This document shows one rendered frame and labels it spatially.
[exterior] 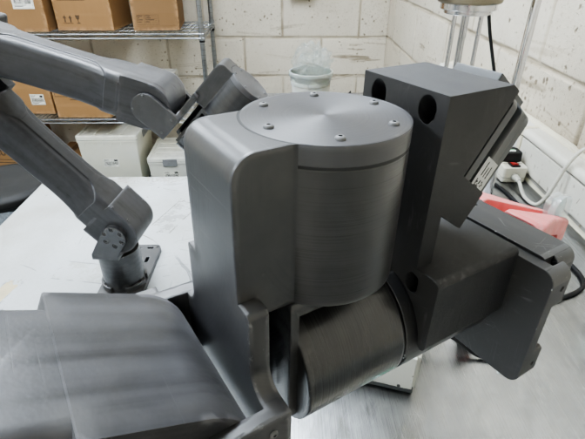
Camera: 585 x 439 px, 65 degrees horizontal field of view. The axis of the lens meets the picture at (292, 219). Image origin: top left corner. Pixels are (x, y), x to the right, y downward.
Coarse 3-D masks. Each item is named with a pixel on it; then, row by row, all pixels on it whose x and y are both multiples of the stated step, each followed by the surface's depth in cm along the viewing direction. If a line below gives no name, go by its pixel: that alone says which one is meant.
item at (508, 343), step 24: (528, 264) 19; (528, 288) 20; (552, 288) 19; (408, 312) 19; (504, 312) 21; (528, 312) 20; (408, 336) 19; (456, 336) 24; (480, 336) 23; (504, 336) 22; (528, 336) 20; (408, 360) 20; (504, 360) 22; (528, 360) 21
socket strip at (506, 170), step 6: (504, 162) 105; (510, 162) 105; (516, 162) 105; (504, 168) 103; (510, 168) 103; (516, 168) 103; (522, 168) 103; (498, 174) 106; (504, 174) 104; (510, 174) 104; (522, 174) 104; (504, 180) 105; (510, 180) 105; (522, 180) 105
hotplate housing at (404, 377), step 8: (416, 360) 52; (400, 368) 54; (408, 368) 53; (416, 368) 54; (384, 376) 55; (392, 376) 55; (400, 376) 54; (408, 376) 54; (416, 376) 54; (376, 384) 57; (384, 384) 56; (392, 384) 55; (400, 384) 55; (408, 384) 55; (408, 392) 56
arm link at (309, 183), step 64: (192, 128) 14; (256, 128) 14; (320, 128) 14; (384, 128) 14; (192, 192) 15; (256, 192) 13; (320, 192) 13; (384, 192) 14; (192, 256) 17; (256, 256) 14; (320, 256) 14; (384, 256) 16; (192, 320) 20; (256, 320) 14; (256, 384) 15
